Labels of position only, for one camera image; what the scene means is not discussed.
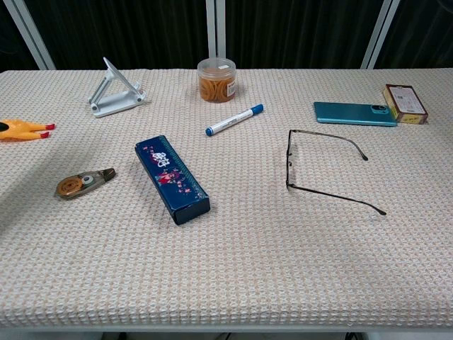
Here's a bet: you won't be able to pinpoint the small yellow red box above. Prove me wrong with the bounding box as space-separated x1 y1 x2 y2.
382 84 430 125

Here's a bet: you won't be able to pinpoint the white folding phone stand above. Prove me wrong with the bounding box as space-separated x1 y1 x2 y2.
88 57 147 118

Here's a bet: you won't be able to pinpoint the teal smartphone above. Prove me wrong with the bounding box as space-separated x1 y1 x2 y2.
313 101 399 128

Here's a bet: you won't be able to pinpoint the clear jar of rubber bands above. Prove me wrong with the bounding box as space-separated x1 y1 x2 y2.
197 58 237 104

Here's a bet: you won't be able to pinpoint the black curtain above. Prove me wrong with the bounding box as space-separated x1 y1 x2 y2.
0 0 453 72

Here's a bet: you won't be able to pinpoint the white frame post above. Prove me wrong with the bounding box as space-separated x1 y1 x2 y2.
0 0 57 71
360 0 403 70
205 0 227 62

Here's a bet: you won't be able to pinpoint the beige waffle tablecloth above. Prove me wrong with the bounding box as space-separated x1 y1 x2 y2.
0 69 453 329

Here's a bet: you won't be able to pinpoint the brown correction tape dispenser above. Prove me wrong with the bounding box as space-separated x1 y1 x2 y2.
54 167 117 201

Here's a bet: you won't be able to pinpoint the thin-framed eyeglasses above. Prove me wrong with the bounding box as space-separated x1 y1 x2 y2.
285 129 388 217

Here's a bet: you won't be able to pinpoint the blue white marker pen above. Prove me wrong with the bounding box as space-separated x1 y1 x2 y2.
205 103 265 137

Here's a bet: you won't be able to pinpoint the yellow rubber chicken toy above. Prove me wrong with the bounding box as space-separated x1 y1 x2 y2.
0 119 57 143

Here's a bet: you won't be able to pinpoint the dark blue pencil box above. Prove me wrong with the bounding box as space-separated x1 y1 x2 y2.
134 135 212 225

